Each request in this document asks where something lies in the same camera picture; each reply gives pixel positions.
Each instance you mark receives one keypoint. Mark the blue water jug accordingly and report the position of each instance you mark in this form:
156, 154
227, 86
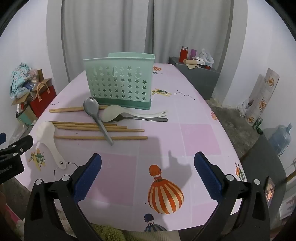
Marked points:
279, 139

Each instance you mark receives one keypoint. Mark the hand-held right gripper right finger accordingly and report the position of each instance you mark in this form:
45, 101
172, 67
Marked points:
208, 178

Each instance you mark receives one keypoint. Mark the cardboard tube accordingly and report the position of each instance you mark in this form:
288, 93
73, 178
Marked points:
190, 61

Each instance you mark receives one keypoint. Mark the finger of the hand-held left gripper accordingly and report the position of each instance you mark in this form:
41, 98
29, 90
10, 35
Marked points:
2, 138
20, 144

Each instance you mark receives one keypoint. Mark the red gift bag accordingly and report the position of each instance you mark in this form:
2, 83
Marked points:
44, 104

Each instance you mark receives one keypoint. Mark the floral cloth bundle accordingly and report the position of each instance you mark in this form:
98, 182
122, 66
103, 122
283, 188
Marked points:
20, 76

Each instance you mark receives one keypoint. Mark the white plastic bag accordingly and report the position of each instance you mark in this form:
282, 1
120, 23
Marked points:
207, 56

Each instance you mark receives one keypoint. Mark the pink balloon-print tablecloth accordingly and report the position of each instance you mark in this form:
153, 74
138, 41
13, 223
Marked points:
161, 104

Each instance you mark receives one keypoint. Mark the red thermos bottle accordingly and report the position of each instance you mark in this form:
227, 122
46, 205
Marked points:
183, 55

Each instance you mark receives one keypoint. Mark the rolled floral sheet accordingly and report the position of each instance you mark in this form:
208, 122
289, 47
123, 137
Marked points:
263, 92

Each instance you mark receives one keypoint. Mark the dark grey panel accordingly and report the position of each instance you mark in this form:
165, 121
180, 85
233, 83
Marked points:
259, 162

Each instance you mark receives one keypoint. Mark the green star-cutout utensil holder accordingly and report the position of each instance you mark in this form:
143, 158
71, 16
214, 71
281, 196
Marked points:
115, 81

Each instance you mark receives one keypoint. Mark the teal box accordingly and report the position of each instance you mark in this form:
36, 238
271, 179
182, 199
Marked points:
25, 118

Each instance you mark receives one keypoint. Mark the grey cabinet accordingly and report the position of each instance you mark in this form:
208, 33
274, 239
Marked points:
198, 78

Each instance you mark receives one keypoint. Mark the white curtain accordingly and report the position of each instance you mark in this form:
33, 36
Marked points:
104, 27
196, 23

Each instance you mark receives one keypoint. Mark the purple cup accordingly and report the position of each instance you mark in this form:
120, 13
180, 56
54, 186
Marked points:
193, 53

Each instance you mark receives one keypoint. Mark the wooden chopstick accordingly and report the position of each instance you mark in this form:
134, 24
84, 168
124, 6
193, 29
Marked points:
60, 110
76, 123
76, 126
129, 138
69, 108
124, 130

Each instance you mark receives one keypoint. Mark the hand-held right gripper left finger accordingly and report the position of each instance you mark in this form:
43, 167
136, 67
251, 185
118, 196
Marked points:
89, 178

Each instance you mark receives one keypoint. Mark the crumpled clear plastic bag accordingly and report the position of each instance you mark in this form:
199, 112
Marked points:
245, 107

